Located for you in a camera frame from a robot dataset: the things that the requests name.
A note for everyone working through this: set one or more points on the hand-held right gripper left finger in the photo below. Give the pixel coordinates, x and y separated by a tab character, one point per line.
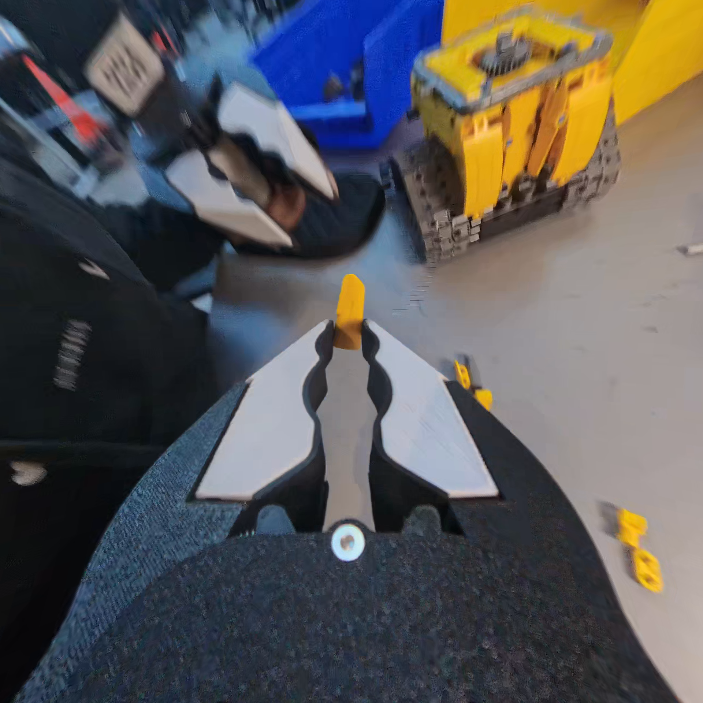
264	439

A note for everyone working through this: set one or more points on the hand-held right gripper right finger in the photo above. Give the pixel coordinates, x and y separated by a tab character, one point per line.
434	434

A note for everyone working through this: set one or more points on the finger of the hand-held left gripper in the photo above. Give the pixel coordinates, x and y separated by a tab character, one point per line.
225	198
275	126

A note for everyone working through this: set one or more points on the yellow brick piece grey axle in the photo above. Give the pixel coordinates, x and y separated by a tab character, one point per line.
472	385

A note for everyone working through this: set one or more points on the yellow brick beam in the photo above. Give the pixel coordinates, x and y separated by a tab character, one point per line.
350	308

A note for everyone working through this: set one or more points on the yellow tracked brick vehicle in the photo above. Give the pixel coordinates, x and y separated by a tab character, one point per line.
505	132

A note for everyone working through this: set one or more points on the grey desk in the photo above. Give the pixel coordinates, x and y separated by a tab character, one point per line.
571	363

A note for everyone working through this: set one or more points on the person's left hand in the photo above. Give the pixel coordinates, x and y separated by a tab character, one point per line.
288	207

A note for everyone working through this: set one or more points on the blue plastic bin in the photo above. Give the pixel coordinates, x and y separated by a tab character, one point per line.
330	55

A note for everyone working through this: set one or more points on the small yellow brick piece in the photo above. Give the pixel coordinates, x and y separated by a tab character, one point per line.
648	569
632	527

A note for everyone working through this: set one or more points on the yellow plastic bin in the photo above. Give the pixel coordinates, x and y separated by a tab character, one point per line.
659	55

